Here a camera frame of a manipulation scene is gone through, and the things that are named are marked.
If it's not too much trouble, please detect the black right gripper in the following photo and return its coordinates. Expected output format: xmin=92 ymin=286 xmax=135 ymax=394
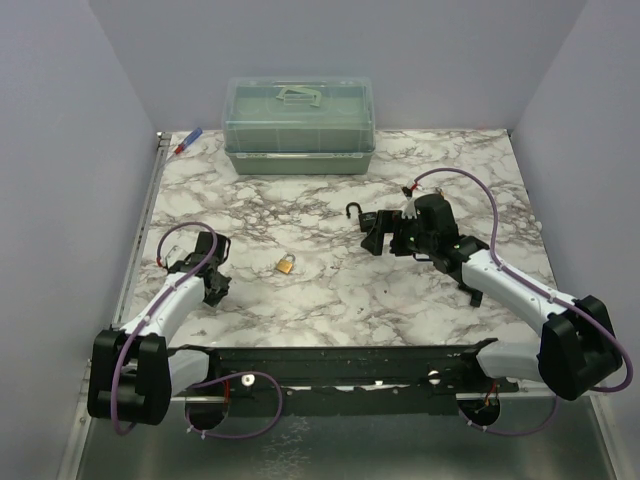
xmin=362 ymin=208 xmax=437 ymax=256

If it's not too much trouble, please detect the black Kaijing padlock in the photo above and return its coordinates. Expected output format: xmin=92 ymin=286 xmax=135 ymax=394
xmin=345 ymin=202 xmax=377 ymax=232

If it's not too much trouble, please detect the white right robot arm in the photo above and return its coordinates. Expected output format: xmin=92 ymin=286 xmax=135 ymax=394
xmin=359 ymin=194 xmax=623 ymax=400

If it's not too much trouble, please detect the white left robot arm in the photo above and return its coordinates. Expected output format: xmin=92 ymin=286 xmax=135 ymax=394
xmin=87 ymin=224 xmax=231 ymax=436

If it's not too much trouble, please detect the small brass padlock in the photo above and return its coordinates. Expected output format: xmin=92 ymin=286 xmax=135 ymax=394
xmin=275 ymin=253 xmax=296 ymax=275

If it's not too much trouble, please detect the red blue screwdriver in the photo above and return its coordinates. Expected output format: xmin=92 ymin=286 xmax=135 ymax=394
xmin=173 ymin=128 xmax=203 ymax=155

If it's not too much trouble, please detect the green transparent toolbox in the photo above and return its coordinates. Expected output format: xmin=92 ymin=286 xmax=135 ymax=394
xmin=222 ymin=77 xmax=376 ymax=175

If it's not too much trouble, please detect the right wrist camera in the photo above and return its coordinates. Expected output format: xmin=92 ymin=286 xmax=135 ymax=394
xmin=402 ymin=197 xmax=418 ymax=220

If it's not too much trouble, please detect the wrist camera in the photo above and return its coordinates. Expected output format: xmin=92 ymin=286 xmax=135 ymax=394
xmin=402 ymin=197 xmax=418 ymax=220
xmin=156 ymin=245 xmax=188 ymax=270

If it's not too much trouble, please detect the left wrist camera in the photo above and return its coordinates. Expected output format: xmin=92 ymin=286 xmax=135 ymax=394
xmin=156 ymin=245 xmax=188 ymax=270

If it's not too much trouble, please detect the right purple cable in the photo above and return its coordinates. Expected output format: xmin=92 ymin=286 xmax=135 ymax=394
xmin=402 ymin=167 xmax=634 ymax=435

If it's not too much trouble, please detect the aluminium frame rail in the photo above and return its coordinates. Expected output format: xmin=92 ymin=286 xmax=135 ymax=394
xmin=57 ymin=132 xmax=172 ymax=480

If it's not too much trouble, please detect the black T-handle socket wrench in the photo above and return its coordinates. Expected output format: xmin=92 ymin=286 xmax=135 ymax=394
xmin=458 ymin=283 xmax=484 ymax=308

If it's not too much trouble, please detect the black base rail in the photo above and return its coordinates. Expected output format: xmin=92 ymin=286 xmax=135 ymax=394
xmin=169 ymin=344 xmax=518 ymax=418

